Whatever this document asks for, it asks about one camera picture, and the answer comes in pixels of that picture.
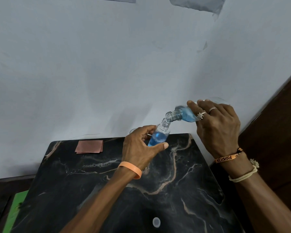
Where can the person's right hand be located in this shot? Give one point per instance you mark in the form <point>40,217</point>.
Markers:
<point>220,131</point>

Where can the person's left hand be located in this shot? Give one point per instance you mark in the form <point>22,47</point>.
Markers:
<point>134,149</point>

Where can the person's right middle finger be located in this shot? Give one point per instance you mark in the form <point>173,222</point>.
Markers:
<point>209,105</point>

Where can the person's left thumb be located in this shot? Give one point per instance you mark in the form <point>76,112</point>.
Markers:
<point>158,147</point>

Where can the small clear plastic bottle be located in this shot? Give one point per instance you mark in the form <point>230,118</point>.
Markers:
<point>158,137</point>

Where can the large clear plastic bottle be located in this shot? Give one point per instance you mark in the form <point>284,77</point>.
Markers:
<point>184,115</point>

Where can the person's right forearm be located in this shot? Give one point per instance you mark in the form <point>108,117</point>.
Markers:
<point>264,201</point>

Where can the person's left forearm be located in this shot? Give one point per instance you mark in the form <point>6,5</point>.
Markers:
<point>101,201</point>

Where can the plain orange rubber wristband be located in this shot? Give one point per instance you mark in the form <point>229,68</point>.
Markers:
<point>132,168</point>

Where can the orange printed fabric wristband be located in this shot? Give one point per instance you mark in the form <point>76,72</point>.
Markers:
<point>226,157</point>

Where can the dark brown wooden door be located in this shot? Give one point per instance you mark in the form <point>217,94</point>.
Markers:
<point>274,133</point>

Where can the white bottle cap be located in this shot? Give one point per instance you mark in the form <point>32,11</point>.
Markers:
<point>156,222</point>

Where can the green flat object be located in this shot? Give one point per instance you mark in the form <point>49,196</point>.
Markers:
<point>14,211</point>

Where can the dark wooden furniture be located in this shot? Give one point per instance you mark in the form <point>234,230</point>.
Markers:
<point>1,191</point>

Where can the large grey wall paper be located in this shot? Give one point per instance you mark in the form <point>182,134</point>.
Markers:
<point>198,3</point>

